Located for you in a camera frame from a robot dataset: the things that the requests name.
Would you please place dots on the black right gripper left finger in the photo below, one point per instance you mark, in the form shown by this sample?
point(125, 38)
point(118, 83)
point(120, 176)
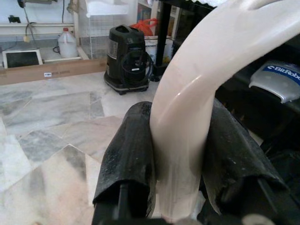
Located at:
point(126, 152)

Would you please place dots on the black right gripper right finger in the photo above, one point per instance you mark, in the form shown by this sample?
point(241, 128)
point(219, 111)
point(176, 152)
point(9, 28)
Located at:
point(229, 159)

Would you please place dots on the silver robot body plate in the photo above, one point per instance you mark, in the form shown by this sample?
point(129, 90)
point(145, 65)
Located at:
point(276, 82)

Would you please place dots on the long brown cardboard box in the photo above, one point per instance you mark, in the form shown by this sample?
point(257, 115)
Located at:
point(70, 70)

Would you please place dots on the black canister vacuum cleaner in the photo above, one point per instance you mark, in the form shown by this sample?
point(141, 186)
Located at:
point(122, 47)

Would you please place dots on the white printed box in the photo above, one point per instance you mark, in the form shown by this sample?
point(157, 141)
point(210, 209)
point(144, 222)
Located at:
point(152, 49)

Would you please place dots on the white plastic jug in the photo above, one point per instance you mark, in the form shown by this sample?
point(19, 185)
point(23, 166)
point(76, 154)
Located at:
point(67, 47)

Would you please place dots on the orange plastic bag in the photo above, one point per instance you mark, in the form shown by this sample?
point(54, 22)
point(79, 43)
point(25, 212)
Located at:
point(145, 25)

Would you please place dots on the white low stool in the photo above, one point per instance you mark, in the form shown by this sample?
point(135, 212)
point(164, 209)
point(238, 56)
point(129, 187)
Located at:
point(21, 50)

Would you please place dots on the black table frame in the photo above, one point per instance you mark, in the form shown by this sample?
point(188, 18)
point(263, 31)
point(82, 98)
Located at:
point(165, 35)

